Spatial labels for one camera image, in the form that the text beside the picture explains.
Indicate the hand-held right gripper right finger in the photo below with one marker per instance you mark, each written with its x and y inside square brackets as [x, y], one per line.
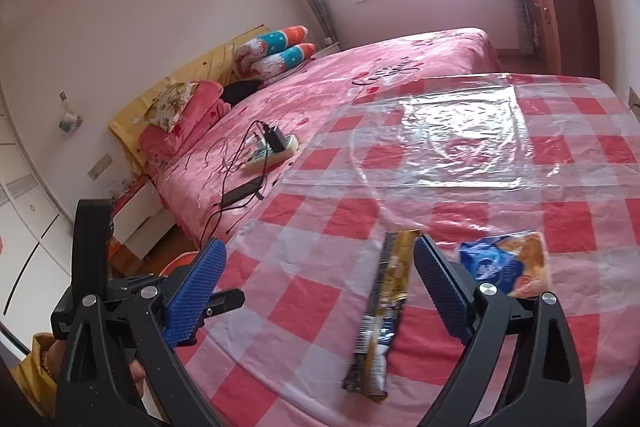
[442, 292]

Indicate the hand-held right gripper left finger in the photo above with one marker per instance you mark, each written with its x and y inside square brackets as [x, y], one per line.
[195, 292]

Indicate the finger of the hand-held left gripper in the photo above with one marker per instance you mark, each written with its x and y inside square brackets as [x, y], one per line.
[92, 237]
[225, 299]

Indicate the gold black long wrapper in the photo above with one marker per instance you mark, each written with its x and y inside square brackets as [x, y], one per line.
[385, 307]

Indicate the blue orange snack packet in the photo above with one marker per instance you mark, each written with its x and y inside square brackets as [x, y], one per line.
[505, 264]

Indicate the person's left forearm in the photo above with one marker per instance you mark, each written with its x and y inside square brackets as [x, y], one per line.
[30, 372]

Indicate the person's left hand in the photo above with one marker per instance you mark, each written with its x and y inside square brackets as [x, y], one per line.
[136, 374]

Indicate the white nightstand with drawer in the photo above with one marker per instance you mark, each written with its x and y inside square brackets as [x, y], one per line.
[140, 217]

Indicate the white wardrobe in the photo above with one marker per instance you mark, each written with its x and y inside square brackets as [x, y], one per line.
[25, 227]

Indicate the black phone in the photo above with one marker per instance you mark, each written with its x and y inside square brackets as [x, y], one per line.
[242, 193]

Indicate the red white checkered tablecloth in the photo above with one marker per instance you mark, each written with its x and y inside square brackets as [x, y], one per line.
[350, 232]

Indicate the white power strip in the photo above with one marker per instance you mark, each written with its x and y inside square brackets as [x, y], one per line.
[270, 156]

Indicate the folded pink blanket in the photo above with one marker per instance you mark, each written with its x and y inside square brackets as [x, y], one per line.
[195, 124]

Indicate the floral pillow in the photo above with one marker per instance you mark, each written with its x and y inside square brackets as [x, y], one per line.
[170, 104]

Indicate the black charger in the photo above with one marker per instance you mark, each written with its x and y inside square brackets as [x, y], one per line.
[275, 137]

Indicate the yellow wooden headboard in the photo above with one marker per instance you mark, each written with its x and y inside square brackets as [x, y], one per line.
[190, 72]

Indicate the black cloth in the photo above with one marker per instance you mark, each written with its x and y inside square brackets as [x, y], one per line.
[240, 92]

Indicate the bed with pink cover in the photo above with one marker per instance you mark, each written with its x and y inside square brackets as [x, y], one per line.
[325, 87]

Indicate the small white nightstand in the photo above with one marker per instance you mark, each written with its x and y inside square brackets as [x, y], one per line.
[330, 43]

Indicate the brown wooden cabinet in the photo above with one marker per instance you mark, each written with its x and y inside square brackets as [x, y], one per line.
[565, 17]

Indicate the wall switch plate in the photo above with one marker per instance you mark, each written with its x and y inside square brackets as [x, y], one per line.
[100, 167]

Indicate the hanging wall bag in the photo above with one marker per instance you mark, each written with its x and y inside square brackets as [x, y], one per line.
[67, 119]

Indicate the wall socket plate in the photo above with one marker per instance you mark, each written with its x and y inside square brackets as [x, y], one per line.
[634, 99]

